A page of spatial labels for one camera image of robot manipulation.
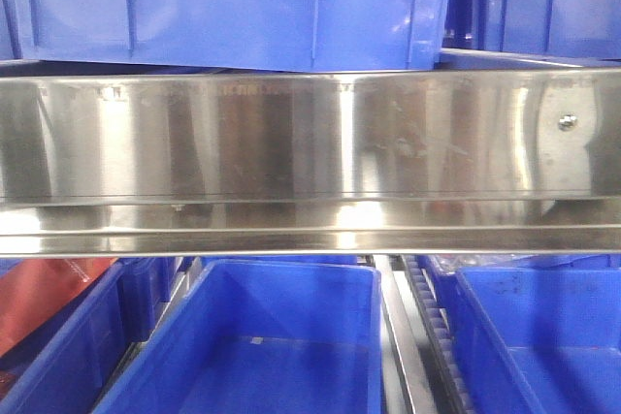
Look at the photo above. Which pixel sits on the lower blue bin centre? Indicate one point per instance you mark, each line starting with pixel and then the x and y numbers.
pixel 262 337

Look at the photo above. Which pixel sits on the blue bin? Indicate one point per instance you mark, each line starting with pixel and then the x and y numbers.
pixel 262 337
pixel 64 365
pixel 533 333

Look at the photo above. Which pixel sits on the large blue crate left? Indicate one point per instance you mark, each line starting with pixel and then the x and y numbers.
pixel 281 35

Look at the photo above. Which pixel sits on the large blue crate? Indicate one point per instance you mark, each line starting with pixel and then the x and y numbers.
pixel 281 35
pixel 586 29

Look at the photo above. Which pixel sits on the white roller track right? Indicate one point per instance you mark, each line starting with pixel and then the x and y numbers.
pixel 439 335

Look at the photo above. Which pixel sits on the large blue crate right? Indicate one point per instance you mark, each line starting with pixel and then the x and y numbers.
pixel 586 29

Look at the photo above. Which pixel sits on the lower blue bin right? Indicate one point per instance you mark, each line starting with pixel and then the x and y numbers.
pixel 533 333

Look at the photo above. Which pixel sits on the red foil bag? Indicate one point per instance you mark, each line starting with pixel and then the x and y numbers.
pixel 36 289

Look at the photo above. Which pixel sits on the lower blue bin left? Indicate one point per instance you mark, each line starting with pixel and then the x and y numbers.
pixel 64 365

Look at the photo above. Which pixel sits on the stainless steel shelf front rail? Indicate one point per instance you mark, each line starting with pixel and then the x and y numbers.
pixel 445 161

